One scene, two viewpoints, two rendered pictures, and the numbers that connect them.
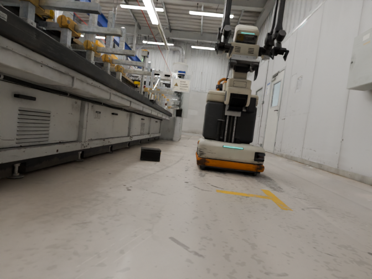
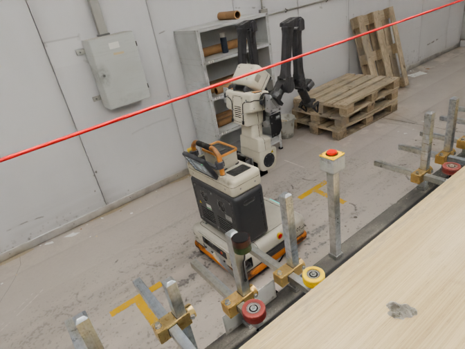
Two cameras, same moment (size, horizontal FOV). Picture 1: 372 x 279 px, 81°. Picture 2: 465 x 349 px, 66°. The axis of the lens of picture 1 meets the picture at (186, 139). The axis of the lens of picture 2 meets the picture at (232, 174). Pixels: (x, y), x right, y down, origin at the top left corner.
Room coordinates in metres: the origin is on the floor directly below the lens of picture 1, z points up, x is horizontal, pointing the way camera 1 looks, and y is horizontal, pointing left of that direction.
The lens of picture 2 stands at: (3.63, 1.38, 1.85)
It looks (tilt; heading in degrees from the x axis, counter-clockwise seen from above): 28 degrees down; 235
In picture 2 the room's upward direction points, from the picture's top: 11 degrees counter-clockwise
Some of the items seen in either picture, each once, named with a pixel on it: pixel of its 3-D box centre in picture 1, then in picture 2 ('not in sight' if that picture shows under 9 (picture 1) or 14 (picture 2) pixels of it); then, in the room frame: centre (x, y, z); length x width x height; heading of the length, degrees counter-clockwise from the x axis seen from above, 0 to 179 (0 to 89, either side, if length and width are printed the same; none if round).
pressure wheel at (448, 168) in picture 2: not in sight; (450, 174); (1.92, 0.78, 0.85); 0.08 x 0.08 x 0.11
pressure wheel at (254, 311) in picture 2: not in sight; (255, 318); (3.16, 0.68, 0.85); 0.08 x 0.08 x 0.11
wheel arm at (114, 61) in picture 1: (115, 62); (434, 154); (1.66, 0.59, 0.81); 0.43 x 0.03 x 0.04; 87
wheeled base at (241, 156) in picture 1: (226, 153); (248, 231); (2.32, -0.45, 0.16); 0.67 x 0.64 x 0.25; 179
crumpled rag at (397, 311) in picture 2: not in sight; (401, 309); (2.86, 1.03, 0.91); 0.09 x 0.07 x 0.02; 116
